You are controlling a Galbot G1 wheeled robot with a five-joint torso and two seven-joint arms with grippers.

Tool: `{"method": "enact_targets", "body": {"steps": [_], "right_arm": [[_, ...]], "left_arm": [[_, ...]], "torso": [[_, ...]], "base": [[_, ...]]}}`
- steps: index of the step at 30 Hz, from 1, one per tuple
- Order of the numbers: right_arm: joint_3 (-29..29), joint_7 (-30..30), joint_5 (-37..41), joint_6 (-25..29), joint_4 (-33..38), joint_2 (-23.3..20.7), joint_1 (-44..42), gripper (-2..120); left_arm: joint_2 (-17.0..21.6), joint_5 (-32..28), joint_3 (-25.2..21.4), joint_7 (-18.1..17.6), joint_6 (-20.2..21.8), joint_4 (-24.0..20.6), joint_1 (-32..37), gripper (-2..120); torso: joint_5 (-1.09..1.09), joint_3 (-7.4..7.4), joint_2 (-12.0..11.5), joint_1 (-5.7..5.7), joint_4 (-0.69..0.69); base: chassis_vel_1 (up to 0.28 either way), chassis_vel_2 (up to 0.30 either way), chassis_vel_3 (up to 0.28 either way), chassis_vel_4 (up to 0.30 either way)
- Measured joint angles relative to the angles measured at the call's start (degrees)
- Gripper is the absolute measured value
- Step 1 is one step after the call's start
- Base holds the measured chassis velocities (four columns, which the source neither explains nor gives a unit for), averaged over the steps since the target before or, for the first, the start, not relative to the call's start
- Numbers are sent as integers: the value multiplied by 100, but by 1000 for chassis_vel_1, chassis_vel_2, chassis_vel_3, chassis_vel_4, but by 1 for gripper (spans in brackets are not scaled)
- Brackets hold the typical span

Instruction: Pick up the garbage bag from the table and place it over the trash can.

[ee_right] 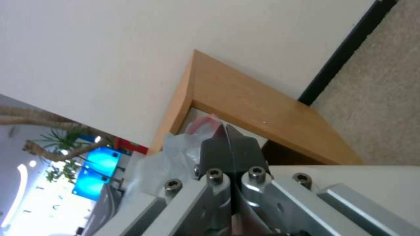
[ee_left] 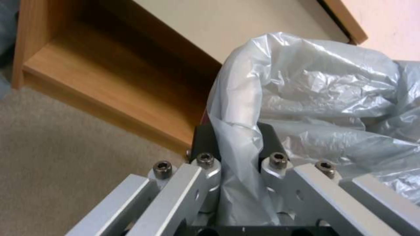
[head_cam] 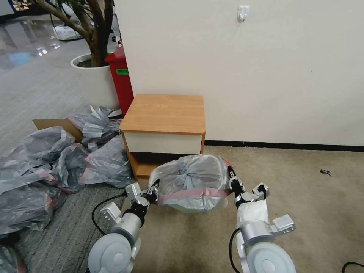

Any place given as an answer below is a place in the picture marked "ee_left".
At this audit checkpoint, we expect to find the grey blue plastic sheet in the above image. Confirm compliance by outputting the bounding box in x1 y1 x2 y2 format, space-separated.
0 0 21 92

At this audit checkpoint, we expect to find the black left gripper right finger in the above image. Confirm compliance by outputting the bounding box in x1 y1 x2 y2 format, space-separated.
258 123 420 236

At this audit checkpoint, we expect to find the wooden open shelf cabinet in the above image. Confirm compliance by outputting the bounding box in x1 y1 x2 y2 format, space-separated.
11 0 224 157

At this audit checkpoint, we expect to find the translucent grey garbage bag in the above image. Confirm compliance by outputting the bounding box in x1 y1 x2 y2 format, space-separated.
204 30 420 228

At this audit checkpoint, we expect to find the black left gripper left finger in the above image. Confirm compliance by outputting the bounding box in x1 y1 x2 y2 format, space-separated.
65 125 224 236

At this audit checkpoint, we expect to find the wooden desk top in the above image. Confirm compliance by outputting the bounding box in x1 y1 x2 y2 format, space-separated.
318 0 369 45

